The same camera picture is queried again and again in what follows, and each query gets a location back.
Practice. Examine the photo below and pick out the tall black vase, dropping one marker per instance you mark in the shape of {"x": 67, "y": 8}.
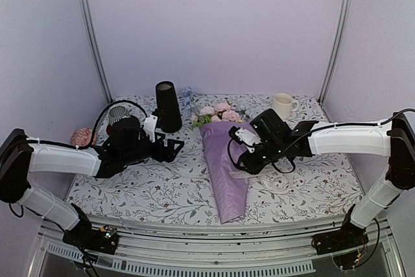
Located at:
{"x": 167, "y": 104}

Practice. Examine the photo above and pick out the striped black white cup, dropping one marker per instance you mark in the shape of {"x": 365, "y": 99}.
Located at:
{"x": 117, "y": 113}

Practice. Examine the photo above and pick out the red round saucer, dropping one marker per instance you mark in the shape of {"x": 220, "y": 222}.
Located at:
{"x": 109, "y": 129}

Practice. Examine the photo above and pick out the purple flower bouquet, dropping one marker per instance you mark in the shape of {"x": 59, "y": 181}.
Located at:
{"x": 214, "y": 121}

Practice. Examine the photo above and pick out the floral patterned table mat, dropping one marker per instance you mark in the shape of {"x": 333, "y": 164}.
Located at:
{"x": 180, "y": 192}

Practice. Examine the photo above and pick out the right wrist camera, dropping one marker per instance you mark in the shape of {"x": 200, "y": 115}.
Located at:
{"x": 245, "y": 137}

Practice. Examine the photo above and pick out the cream ribbon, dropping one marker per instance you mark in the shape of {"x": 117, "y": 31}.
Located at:
{"x": 269, "y": 178}

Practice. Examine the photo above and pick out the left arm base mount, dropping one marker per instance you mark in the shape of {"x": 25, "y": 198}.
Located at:
{"x": 87, "y": 238}

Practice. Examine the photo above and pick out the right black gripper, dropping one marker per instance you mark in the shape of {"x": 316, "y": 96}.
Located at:
{"x": 252, "y": 167}

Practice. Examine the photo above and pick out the left aluminium frame post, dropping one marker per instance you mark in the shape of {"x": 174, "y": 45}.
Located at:
{"x": 94, "y": 47}

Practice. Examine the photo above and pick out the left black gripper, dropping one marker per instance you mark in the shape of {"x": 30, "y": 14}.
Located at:
{"x": 170, "y": 154}

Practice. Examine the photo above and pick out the aluminium frame post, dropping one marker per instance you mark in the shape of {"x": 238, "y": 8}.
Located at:
{"x": 335, "y": 51}
{"x": 94, "y": 47}

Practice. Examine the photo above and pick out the right aluminium frame post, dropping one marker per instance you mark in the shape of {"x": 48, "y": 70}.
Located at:
{"x": 335, "y": 51}

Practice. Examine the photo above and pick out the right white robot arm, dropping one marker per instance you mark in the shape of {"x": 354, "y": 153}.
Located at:
{"x": 270, "y": 139}

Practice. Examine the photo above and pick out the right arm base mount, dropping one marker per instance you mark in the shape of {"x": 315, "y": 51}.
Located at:
{"x": 347, "y": 247}

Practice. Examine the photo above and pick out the cream ceramic mug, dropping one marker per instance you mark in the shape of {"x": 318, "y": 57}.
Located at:
{"x": 284, "y": 105}

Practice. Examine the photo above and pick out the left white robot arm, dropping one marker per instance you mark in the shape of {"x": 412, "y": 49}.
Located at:
{"x": 129, "y": 142}

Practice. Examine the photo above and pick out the aluminium front rail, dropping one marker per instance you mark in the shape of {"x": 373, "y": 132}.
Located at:
{"x": 155, "y": 249}

